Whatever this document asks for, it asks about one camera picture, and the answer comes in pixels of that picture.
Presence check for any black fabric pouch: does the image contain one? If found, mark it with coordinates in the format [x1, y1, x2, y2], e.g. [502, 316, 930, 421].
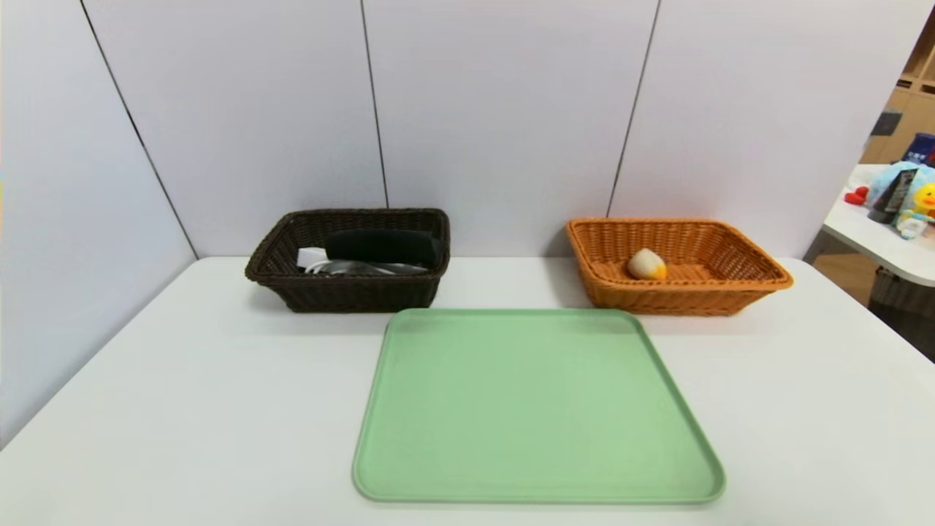
[324, 229, 446, 268]

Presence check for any grey wicker bin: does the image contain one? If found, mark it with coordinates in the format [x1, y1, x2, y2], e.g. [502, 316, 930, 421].
[869, 267, 935, 362]

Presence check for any dark blue box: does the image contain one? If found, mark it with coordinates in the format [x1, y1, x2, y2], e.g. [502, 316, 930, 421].
[904, 131, 935, 167]

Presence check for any light green plastic tray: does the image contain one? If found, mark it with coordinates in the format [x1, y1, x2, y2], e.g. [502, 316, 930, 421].
[352, 307, 728, 506]

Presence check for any wooden shelf unit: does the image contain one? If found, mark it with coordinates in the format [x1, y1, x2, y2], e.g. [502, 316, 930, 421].
[862, 15, 935, 165]

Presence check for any orange and white food item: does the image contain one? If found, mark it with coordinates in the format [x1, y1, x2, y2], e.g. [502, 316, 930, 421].
[627, 247, 668, 281]

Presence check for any white side table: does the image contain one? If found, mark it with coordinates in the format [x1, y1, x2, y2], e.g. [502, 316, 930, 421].
[823, 162, 935, 287]

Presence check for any dark brown wicker basket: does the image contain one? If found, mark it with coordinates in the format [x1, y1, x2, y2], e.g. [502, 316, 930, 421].
[245, 208, 451, 313]

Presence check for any black tube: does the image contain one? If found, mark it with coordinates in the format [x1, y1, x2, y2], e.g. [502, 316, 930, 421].
[868, 168, 920, 224]

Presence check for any orange wicker basket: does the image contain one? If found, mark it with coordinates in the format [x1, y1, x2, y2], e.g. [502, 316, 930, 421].
[566, 217, 795, 316]

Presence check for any yellow duck toy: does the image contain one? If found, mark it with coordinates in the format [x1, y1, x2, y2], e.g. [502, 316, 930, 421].
[898, 183, 935, 227]

